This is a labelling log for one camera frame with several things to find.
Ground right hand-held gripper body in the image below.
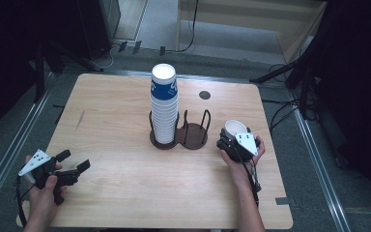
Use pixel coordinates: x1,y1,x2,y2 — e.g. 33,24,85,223
215,130,262,163

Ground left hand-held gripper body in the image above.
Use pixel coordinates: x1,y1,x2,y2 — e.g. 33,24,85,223
17,148,80,207

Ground blue and white paper cup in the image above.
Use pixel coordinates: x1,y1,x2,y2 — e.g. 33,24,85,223
223,119,249,139

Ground dark wooden wire cup holder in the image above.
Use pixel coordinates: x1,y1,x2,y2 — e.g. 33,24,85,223
148,108,213,151

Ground stack of white paper cups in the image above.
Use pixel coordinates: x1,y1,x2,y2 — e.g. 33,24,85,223
150,63,180,145

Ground person's right hand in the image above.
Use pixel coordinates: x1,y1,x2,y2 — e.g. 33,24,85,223
219,134,267,189

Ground person's left hand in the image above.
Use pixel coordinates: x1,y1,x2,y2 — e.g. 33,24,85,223
28,175,69,220

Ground grey tape strip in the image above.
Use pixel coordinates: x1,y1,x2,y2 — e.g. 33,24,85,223
274,196,298,207

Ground black stand with angled legs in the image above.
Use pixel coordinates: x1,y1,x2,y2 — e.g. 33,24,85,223
248,47,323,120

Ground black upright stand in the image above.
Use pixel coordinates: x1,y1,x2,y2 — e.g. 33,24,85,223
33,41,46,104

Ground black stand leg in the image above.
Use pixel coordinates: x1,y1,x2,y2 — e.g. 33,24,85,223
44,40,105,73

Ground light wooden shelf unit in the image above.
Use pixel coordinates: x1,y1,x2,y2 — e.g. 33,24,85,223
175,0,328,65

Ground dark cabinet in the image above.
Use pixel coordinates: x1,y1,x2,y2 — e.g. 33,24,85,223
76,0,122,60

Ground black floor cables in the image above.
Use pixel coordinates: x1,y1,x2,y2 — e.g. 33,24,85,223
261,62,307,133

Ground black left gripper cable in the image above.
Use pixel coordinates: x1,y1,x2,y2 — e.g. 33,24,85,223
14,175,35,228

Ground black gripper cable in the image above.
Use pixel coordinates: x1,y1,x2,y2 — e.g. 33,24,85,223
241,158,263,208
14,175,35,228

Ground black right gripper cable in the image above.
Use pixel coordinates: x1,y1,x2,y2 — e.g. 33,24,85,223
241,158,263,208

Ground metal floor rail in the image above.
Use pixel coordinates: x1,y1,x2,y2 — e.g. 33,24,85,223
288,91,353,232
0,72,55,223

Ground black hanging cable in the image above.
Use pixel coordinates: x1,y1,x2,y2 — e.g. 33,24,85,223
164,0,200,54

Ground white floor cable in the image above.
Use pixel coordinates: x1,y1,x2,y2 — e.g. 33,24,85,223
99,43,121,71

